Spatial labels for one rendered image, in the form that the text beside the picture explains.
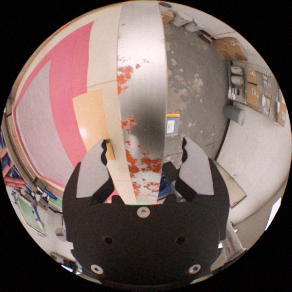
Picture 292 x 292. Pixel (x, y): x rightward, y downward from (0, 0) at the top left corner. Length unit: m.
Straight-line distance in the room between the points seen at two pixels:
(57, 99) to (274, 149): 3.36
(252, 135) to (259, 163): 0.82
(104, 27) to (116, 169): 0.23
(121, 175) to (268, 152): 3.24
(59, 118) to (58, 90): 0.05
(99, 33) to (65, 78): 0.08
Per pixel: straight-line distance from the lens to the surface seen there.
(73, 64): 0.16
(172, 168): 0.63
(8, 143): 0.53
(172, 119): 0.49
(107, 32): 0.15
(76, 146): 0.17
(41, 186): 0.62
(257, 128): 3.17
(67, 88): 0.16
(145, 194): 0.15
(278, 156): 3.29
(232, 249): 0.55
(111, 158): 0.15
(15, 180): 1.20
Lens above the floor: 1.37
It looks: 54 degrees down
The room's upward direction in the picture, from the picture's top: 150 degrees clockwise
